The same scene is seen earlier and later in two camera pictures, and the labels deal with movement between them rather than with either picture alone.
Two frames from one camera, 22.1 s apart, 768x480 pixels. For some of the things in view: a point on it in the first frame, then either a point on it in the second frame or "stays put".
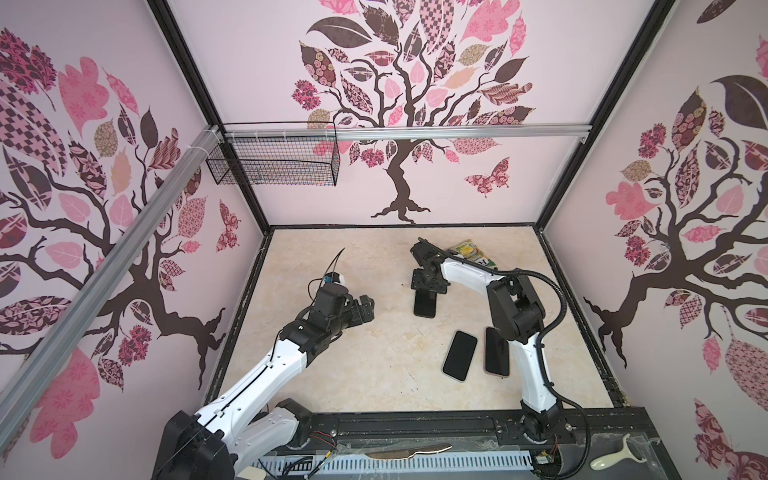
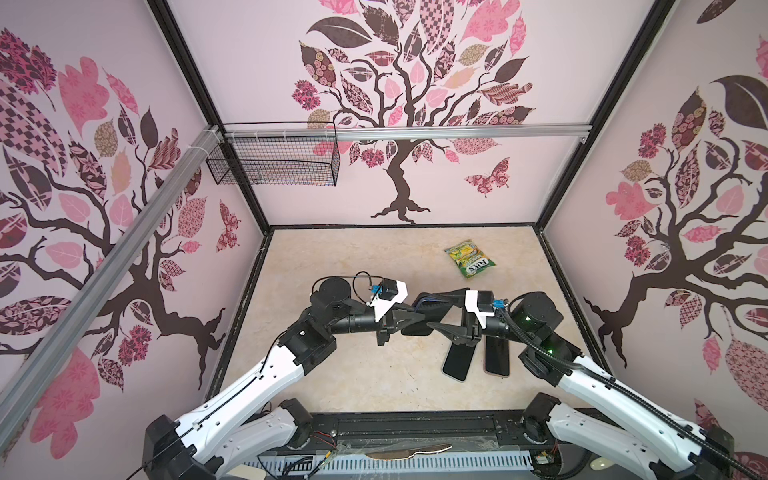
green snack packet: x=469 y=251 stays put
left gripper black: x=367 y=309 -> x=386 y=326
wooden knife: x=406 y=454 stays put
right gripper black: x=415 y=280 -> x=472 y=337
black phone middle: x=460 y=355 stays put
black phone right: x=496 y=353 stays put
